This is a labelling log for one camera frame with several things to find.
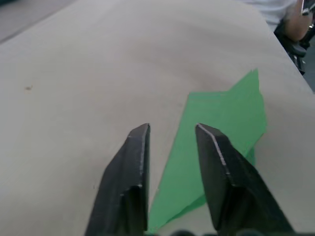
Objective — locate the black office chair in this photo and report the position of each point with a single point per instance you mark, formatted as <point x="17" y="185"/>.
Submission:
<point x="294" y="46"/>

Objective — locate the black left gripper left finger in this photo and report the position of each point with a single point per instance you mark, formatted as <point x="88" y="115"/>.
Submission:
<point x="125" y="177"/>

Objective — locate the green folded paper sheet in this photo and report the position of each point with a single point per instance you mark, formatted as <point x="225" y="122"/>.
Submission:
<point x="216" y="115"/>

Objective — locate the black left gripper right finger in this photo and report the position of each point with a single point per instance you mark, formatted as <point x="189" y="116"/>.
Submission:
<point x="231" y="186"/>

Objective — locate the person in white shirt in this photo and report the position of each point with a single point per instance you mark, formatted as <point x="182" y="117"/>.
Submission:
<point x="283" y="14"/>

